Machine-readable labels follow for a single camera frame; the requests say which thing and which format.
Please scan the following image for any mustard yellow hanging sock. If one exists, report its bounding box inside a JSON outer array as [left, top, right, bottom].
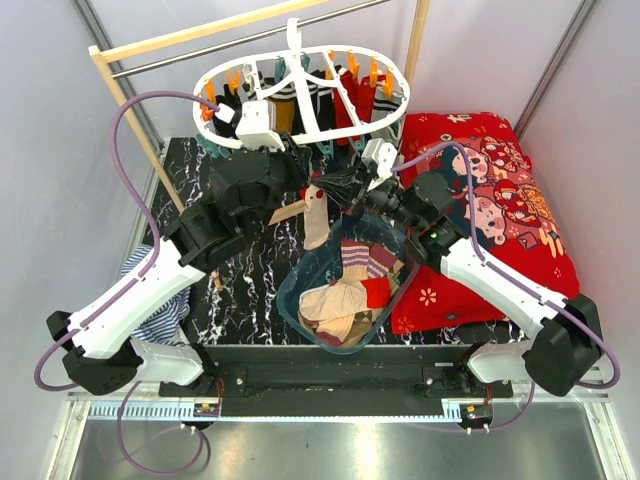
[[269, 93, 296, 133]]

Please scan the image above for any wooden drying rack frame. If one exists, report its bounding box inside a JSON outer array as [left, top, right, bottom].
[[88, 0, 431, 292]]

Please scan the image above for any clear blue plastic bin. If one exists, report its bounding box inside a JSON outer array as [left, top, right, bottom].
[[276, 215, 415, 355]]

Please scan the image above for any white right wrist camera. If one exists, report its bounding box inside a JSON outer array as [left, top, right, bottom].
[[361, 138, 397, 190]]

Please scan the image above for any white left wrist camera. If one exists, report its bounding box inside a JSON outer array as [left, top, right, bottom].
[[235, 100, 284, 151]]

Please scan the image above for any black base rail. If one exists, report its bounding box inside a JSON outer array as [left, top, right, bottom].
[[159, 345, 488, 398]]

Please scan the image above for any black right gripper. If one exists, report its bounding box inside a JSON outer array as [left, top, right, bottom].
[[312, 159, 424, 231]]

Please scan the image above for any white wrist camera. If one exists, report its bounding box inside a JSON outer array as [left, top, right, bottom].
[[361, 138, 397, 190], [235, 100, 284, 151]]

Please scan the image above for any red hanging sock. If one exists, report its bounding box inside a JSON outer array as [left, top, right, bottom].
[[333, 69, 374, 146]]

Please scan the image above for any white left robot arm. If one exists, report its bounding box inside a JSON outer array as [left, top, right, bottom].
[[47, 145, 312, 396]]

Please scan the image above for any red cartoon print pillow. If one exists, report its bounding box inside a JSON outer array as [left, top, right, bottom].
[[391, 112, 580, 335]]

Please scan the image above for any beige sock with red cuff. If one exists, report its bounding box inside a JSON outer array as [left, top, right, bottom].
[[303, 185, 329, 251]]

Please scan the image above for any blue striped cloth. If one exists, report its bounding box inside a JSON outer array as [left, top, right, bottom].
[[118, 244, 191, 346]]

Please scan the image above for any purple striped beige sock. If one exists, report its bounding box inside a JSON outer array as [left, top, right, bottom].
[[340, 239, 397, 284]]

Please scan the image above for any grey hanging sock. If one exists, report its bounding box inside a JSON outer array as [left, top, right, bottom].
[[371, 73, 405, 149]]

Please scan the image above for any white oval clip hanger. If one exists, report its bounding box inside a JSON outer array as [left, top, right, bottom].
[[192, 18, 410, 149]]

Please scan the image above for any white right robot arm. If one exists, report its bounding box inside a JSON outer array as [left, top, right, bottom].
[[311, 169, 604, 397]]

